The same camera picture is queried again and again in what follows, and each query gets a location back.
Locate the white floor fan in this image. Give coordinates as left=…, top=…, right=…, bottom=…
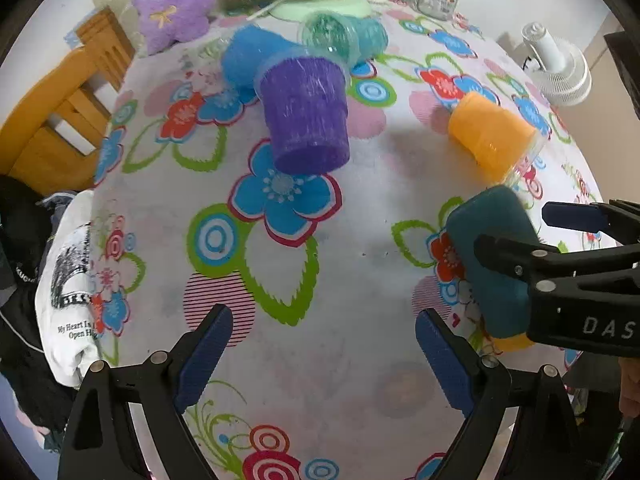
left=521, top=22, right=592, bottom=107

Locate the blue plastic cup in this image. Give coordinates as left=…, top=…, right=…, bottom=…
left=221, top=25, right=296, bottom=88

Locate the purple plush toy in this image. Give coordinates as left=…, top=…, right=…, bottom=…
left=131, top=0, right=216, bottom=55

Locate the right hand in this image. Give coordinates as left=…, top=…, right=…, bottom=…
left=618, top=358, right=640, bottom=418

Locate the turquoise plastic cup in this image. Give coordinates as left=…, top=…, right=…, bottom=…
left=298, top=11, right=388, bottom=68

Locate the orange plastic cup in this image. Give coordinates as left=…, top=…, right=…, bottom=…
left=448, top=91, right=546, bottom=184

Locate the dark teal cup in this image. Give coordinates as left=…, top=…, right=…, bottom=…
left=446, top=185, right=538, bottom=352

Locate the wooden chair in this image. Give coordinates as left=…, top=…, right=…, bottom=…
left=1, top=6, right=134, bottom=195

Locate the black clothes pile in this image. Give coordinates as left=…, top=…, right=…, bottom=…
left=1, top=176, right=76, bottom=434

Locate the purple plastic cup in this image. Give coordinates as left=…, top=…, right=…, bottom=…
left=256, top=52, right=350, bottom=176

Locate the floral tablecloth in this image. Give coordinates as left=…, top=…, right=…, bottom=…
left=91, top=3, right=611, bottom=479

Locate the white printed t-shirt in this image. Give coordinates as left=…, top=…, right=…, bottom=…
left=35, top=190, right=100, bottom=388

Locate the white fan cable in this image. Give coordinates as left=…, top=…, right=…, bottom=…
left=244, top=0, right=312, bottom=24

